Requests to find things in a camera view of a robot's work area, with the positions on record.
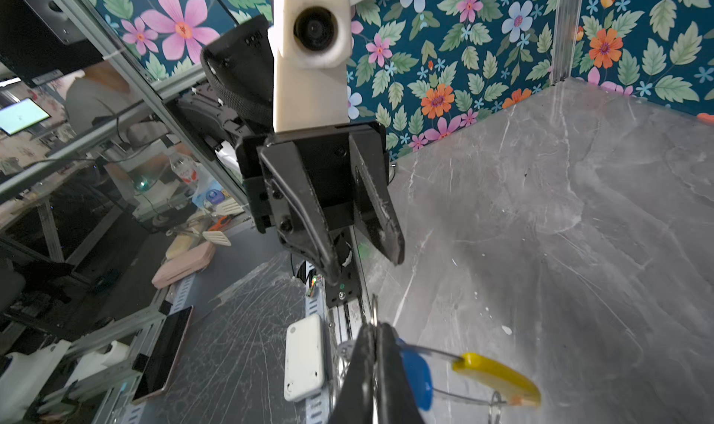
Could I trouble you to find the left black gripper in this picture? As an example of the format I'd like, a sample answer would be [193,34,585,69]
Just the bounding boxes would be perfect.
[235,124,405,285]

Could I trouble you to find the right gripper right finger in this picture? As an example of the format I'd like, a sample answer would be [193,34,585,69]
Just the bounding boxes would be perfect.
[376,323,424,424]

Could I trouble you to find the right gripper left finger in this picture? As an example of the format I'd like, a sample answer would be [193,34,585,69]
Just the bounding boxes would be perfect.
[328,325,376,424]

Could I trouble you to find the blue capped key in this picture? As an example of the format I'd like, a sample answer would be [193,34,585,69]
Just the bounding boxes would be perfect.
[397,340,433,411]

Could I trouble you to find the grey yellow keyring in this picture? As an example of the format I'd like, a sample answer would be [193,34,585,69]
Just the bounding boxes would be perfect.
[405,342,542,423]

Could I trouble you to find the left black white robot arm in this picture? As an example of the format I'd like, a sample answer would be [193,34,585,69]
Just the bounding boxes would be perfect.
[177,16,405,286]

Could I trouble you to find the white square device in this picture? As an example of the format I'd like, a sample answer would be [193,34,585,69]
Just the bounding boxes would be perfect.
[284,314,325,403]

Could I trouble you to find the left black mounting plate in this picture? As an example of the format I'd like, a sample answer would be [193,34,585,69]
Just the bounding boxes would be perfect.
[325,261,363,308]

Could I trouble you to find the pink pencil case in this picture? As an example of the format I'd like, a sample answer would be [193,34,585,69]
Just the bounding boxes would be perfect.
[152,242,216,289]

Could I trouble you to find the dark smartphone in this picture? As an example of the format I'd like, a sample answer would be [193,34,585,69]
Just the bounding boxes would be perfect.
[131,306,193,405]

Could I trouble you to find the orange handled scissors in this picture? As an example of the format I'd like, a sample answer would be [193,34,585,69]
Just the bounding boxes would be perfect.
[208,216,232,232]

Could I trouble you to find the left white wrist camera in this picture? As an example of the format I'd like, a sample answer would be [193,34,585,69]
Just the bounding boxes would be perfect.
[269,0,351,133]

